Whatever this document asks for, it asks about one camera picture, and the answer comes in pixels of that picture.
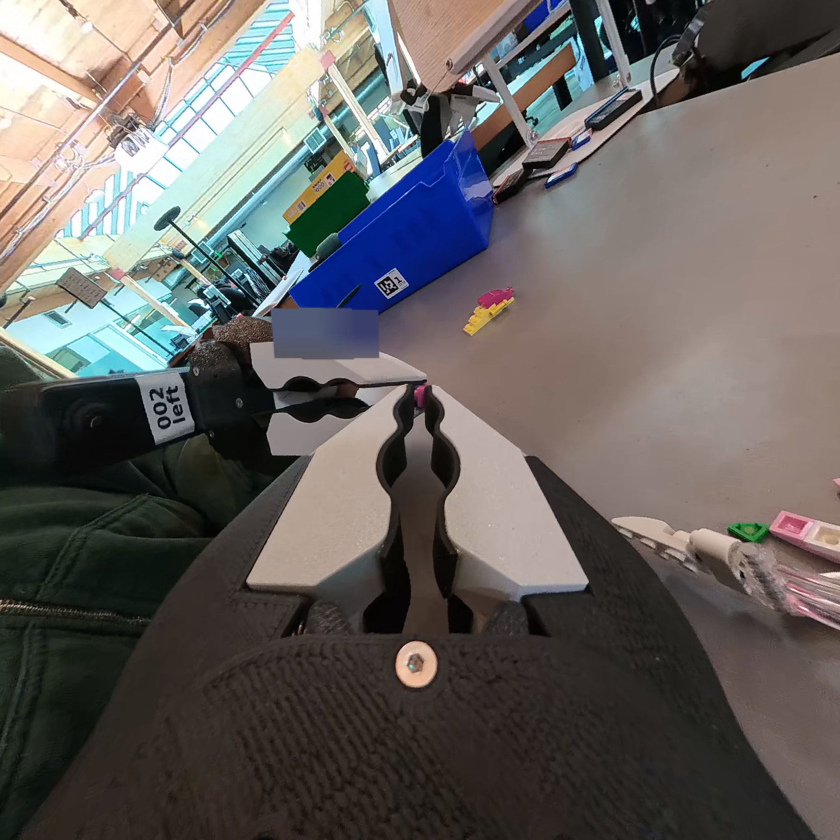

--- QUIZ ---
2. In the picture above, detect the sign board on stand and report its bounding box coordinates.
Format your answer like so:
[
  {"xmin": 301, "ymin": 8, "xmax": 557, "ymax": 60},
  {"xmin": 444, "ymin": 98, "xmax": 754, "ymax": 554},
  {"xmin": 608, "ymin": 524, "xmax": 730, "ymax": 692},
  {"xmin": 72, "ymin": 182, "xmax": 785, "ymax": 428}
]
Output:
[{"xmin": 56, "ymin": 266, "xmax": 158, "ymax": 339}]

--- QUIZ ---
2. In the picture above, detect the white lego piece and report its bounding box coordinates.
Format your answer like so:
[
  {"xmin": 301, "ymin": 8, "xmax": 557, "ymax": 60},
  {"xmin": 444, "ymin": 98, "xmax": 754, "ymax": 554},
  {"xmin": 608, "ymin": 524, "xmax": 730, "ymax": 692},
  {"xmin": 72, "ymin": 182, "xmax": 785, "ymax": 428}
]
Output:
[{"xmin": 611, "ymin": 516, "xmax": 698, "ymax": 570}]

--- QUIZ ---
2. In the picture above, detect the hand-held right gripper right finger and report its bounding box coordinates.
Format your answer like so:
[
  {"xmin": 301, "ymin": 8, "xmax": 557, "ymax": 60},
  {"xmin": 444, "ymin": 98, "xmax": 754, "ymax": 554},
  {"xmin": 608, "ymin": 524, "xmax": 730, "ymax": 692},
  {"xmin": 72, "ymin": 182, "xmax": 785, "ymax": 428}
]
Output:
[{"xmin": 425, "ymin": 386, "xmax": 589, "ymax": 602}]

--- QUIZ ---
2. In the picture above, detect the person's green zip jacket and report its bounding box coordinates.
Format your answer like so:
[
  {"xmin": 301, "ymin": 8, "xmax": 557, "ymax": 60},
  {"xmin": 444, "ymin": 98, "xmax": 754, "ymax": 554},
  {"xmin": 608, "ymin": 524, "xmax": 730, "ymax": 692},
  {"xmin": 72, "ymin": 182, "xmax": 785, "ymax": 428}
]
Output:
[{"xmin": 0, "ymin": 346, "xmax": 309, "ymax": 840}]

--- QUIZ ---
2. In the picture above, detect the black square box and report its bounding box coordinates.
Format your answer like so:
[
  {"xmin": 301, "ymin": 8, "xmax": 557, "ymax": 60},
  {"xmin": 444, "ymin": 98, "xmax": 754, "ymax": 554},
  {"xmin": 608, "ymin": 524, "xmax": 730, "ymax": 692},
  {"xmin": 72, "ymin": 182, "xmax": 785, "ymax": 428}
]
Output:
[{"xmin": 521, "ymin": 138, "xmax": 572, "ymax": 173}]

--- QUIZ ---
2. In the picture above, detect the yellow cardboard box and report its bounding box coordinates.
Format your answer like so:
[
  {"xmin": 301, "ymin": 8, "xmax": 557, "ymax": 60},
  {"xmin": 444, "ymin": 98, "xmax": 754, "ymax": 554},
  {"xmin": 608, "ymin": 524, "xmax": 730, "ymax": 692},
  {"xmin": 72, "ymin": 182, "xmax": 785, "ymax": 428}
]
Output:
[{"xmin": 283, "ymin": 151, "xmax": 359, "ymax": 222}]

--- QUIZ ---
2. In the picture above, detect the black floor lamp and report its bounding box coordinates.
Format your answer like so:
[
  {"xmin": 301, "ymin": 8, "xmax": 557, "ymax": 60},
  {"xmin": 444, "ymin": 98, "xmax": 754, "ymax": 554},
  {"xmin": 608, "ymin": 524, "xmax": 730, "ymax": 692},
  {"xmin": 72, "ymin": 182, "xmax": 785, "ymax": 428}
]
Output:
[{"xmin": 153, "ymin": 205, "xmax": 232, "ymax": 284}]

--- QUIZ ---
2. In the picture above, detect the white shelf leg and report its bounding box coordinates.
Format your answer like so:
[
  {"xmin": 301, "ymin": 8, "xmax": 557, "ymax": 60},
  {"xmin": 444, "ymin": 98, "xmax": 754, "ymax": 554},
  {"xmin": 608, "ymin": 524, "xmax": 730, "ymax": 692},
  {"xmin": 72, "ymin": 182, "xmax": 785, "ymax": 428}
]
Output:
[
  {"xmin": 481, "ymin": 58, "xmax": 543, "ymax": 149},
  {"xmin": 592, "ymin": 0, "xmax": 635, "ymax": 91}
]

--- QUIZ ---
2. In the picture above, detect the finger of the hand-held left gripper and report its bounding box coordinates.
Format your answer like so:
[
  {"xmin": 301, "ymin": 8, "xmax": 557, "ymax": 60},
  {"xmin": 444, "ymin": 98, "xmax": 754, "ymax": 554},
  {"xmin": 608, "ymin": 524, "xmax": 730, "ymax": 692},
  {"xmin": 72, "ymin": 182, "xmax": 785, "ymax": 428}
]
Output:
[
  {"xmin": 266, "ymin": 390, "xmax": 370, "ymax": 458},
  {"xmin": 249, "ymin": 341, "xmax": 428, "ymax": 391}
]

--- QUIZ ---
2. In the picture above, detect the wooden shelf board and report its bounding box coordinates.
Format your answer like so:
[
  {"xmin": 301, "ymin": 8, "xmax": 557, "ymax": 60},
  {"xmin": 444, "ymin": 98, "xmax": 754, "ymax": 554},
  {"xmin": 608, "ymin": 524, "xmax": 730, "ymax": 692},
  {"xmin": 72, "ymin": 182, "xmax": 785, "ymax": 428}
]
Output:
[{"xmin": 387, "ymin": 0, "xmax": 573, "ymax": 94}]

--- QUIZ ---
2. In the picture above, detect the yellow and pink lego assembly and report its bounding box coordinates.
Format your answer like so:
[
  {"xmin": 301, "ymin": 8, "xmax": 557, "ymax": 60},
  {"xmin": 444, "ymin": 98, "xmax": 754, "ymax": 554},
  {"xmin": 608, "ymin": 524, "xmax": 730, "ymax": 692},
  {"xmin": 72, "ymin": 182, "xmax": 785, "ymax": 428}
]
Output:
[{"xmin": 462, "ymin": 286, "xmax": 517, "ymax": 337}]

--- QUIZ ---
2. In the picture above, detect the black and white clamp tool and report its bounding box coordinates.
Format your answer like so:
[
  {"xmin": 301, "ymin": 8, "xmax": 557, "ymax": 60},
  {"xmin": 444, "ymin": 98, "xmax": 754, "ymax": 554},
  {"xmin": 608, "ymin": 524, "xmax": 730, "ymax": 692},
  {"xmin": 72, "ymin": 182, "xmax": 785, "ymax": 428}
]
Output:
[{"xmin": 399, "ymin": 80, "xmax": 501, "ymax": 157}]

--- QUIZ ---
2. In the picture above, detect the blue plastic bin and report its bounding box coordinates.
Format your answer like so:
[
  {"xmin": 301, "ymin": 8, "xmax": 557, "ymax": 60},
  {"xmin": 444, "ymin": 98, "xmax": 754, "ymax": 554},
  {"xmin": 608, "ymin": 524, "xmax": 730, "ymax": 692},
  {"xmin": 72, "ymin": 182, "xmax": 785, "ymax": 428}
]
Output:
[{"xmin": 287, "ymin": 127, "xmax": 495, "ymax": 317}]

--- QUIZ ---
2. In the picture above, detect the pink and cream lego piece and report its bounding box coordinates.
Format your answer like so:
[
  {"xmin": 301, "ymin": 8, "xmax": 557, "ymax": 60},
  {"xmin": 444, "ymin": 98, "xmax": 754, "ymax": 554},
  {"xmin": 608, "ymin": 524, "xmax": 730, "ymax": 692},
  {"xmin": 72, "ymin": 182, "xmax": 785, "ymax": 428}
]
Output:
[{"xmin": 768, "ymin": 510, "xmax": 840, "ymax": 563}]

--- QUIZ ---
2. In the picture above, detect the white table mat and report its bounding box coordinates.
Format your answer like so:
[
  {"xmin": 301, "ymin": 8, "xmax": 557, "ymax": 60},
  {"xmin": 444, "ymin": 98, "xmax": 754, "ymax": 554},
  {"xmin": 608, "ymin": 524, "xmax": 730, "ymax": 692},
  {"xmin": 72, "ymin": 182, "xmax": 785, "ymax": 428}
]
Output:
[{"xmin": 491, "ymin": 64, "xmax": 685, "ymax": 193}]

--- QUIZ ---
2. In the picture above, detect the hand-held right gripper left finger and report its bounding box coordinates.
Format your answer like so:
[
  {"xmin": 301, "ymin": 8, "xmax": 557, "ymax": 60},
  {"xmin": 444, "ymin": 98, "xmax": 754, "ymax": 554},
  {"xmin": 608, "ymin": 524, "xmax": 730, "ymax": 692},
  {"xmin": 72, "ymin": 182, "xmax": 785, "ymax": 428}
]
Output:
[{"xmin": 246, "ymin": 384, "xmax": 412, "ymax": 624}]

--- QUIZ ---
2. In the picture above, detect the dark blue tin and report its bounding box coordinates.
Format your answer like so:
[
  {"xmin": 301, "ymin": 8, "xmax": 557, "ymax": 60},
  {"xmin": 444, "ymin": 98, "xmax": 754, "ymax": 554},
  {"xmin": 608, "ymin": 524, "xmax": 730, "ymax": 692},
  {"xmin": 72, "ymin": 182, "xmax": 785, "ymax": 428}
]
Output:
[{"xmin": 583, "ymin": 88, "xmax": 644, "ymax": 131}]

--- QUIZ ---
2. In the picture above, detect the green plastic bin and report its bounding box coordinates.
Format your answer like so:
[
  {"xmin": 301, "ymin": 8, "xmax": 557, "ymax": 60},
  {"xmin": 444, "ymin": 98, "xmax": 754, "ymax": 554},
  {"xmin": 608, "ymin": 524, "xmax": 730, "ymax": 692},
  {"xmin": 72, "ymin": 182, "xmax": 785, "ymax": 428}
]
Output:
[{"xmin": 286, "ymin": 172, "xmax": 372, "ymax": 258}]

